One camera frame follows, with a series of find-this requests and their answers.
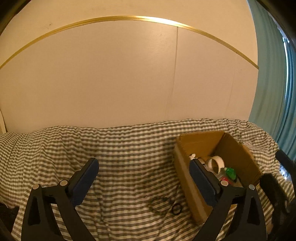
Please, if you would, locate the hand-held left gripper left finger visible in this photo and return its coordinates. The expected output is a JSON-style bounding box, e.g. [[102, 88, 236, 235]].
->
[[22, 158, 99, 241]]

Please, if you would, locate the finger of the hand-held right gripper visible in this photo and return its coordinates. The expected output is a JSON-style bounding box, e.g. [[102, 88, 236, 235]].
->
[[261, 173, 290, 210]]

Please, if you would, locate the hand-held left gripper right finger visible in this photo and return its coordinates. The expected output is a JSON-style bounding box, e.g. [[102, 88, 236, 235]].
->
[[189, 159, 267, 241]]

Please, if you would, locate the white tape roll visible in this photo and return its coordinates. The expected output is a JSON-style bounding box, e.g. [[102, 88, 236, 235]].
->
[[206, 156, 226, 175]]

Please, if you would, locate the green snack packet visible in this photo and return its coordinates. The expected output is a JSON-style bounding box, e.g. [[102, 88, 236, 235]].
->
[[223, 168, 238, 181]]

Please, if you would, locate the cardboard box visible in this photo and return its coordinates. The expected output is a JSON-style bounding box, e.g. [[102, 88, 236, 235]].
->
[[174, 130, 263, 224]]

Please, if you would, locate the grey white checked bedsheet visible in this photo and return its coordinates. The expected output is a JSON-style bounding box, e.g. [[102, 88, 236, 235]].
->
[[0, 118, 288, 241]]

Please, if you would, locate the white tufted headboard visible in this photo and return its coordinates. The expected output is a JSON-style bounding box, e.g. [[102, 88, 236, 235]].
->
[[0, 109, 7, 134]]

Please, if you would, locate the teal curtain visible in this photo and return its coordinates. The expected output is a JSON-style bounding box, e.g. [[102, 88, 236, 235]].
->
[[247, 0, 296, 163]]

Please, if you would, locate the dark bead bracelet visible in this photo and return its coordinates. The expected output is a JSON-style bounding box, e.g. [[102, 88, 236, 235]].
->
[[148, 197, 173, 214]]

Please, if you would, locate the gold wall trim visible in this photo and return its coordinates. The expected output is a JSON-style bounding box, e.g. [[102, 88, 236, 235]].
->
[[0, 16, 259, 70]]

